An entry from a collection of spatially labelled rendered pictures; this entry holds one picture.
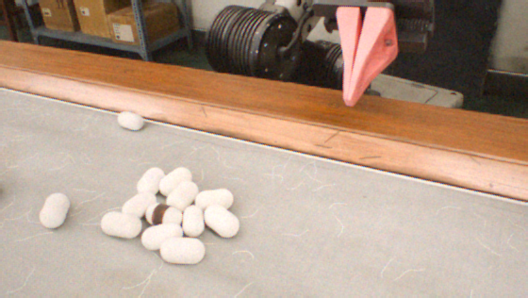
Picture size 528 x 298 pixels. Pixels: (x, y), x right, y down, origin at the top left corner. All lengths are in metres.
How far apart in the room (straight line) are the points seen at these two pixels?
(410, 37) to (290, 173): 0.17
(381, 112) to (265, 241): 0.21
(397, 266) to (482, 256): 0.07
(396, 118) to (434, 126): 0.04
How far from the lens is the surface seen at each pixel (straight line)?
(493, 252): 0.40
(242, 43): 0.75
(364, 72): 0.40
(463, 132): 0.49
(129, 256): 0.39
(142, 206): 0.41
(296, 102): 0.53
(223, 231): 0.37
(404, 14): 0.44
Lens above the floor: 1.00
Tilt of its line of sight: 32 degrees down
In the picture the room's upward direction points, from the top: 4 degrees counter-clockwise
